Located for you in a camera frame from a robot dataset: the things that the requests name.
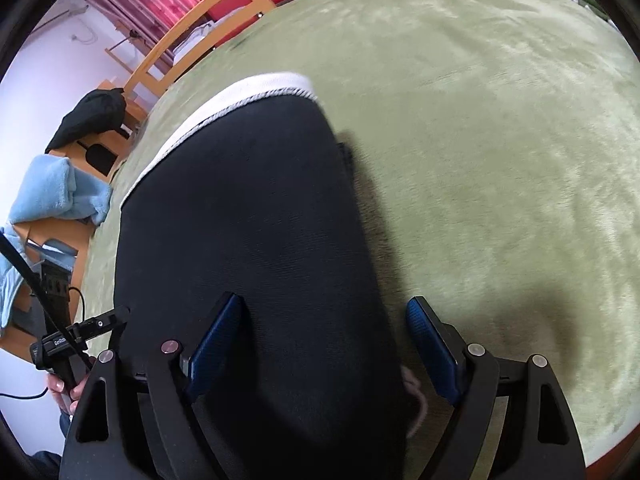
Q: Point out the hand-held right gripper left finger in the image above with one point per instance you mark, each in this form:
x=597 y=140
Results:
x=215 y=347

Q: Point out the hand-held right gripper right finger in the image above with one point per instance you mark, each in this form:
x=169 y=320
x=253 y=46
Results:
x=432 y=352

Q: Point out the black pants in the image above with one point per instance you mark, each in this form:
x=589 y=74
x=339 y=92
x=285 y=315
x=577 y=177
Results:
x=260 y=260

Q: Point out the person's left hand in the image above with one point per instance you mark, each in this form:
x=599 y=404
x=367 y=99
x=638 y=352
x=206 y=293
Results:
x=62 y=391

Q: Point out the light blue fluffy blanket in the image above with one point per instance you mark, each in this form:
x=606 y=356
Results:
x=60 y=192

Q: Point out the person's leg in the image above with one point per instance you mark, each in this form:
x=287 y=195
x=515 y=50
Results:
x=42 y=464

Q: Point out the black fluffy cloth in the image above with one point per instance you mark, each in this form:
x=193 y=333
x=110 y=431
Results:
x=90 y=117

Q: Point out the green bed blanket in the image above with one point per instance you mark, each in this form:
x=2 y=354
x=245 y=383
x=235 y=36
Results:
x=475 y=135

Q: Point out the red chair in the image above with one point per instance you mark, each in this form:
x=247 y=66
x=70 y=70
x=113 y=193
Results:
x=230 y=7

